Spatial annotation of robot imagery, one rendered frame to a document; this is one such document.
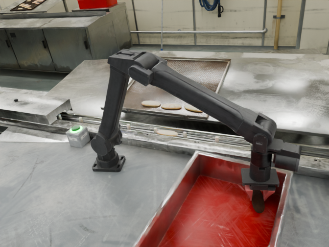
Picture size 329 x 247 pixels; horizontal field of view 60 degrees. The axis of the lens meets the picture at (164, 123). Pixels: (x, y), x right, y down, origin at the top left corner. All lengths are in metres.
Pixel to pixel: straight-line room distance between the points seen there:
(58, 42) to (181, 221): 3.66
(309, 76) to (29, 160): 1.35
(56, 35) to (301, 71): 3.39
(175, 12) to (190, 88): 4.35
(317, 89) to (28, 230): 1.28
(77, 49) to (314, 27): 3.18
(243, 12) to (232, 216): 4.10
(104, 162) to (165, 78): 0.49
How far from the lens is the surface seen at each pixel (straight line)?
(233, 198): 1.00
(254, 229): 0.93
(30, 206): 1.17
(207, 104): 0.78
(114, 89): 0.92
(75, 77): 2.19
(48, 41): 4.44
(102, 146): 1.07
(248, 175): 0.90
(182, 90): 0.79
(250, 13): 4.80
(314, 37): 4.53
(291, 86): 1.47
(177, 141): 1.19
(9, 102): 1.80
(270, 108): 1.32
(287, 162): 0.82
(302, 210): 1.01
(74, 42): 4.13
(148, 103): 1.41
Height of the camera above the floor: 1.55
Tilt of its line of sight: 32 degrees down
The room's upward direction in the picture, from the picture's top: 7 degrees counter-clockwise
